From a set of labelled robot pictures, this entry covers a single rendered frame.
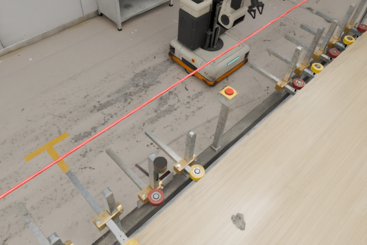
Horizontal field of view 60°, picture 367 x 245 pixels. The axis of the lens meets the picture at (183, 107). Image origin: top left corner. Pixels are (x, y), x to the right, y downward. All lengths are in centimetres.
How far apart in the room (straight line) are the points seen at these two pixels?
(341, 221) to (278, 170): 37
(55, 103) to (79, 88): 28
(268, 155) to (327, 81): 80
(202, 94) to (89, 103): 113
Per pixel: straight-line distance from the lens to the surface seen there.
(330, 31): 265
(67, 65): 367
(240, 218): 161
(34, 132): 314
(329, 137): 206
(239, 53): 340
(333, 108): 223
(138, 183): 170
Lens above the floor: 238
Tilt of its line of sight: 49 degrees down
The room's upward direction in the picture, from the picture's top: 5 degrees clockwise
